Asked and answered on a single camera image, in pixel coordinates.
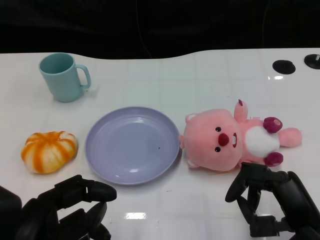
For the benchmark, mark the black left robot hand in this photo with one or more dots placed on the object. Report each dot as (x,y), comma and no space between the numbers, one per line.
(75,192)

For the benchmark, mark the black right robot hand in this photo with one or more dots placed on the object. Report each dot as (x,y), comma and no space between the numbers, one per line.
(295,195)

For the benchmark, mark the pink plush beaver doll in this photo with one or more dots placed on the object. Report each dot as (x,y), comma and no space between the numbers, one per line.
(205,140)

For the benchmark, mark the lavender plastic plate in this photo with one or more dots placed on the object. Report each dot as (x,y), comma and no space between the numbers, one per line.
(132,147)

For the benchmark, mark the orange white pumpkin toy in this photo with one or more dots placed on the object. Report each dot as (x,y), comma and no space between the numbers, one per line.
(47,152)

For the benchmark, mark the teal plastic mug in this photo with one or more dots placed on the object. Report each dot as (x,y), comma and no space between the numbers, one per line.
(63,82)

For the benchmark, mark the black round table grommet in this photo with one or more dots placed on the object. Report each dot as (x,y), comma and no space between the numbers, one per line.
(283,66)
(312,61)

